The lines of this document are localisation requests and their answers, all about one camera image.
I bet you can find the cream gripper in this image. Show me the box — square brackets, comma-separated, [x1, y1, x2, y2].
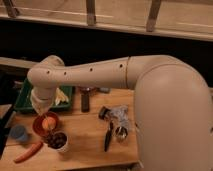
[30, 87, 54, 115]

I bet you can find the silver metal fork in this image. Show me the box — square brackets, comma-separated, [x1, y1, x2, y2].
[44, 114, 52, 134]

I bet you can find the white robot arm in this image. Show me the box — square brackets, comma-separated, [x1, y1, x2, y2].
[27, 55, 213, 171]

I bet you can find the blue plastic cup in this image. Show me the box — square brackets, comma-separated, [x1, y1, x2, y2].
[9, 125, 28, 142]

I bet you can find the white cup with dark grapes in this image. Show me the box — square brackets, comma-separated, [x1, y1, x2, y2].
[46, 132, 68, 153]

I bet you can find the small metal cup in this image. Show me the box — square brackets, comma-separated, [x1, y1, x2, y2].
[115, 126, 128, 142]

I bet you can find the green plastic tray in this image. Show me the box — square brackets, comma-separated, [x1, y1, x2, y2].
[14, 79, 73, 113]

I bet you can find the orange fruit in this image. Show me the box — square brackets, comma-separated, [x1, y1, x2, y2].
[42, 117, 56, 131]

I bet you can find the red bowl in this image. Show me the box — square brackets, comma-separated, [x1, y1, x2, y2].
[32, 111, 59, 137]

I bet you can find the orange carrot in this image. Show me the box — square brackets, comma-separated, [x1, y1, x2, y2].
[14, 141, 43, 163]

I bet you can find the blue sponge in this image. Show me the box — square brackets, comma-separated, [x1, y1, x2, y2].
[99, 87, 110, 93]

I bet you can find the wooden table board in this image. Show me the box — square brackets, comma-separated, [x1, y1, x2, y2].
[0, 89, 138, 171]

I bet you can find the clear plastic bag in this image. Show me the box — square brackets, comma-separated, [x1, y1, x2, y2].
[98, 105, 130, 130]

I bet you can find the maroon pan with black handle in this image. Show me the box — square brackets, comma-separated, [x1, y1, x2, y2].
[79, 87, 96, 113]

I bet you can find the black handled knife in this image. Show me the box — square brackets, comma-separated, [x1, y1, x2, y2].
[104, 121, 114, 152]

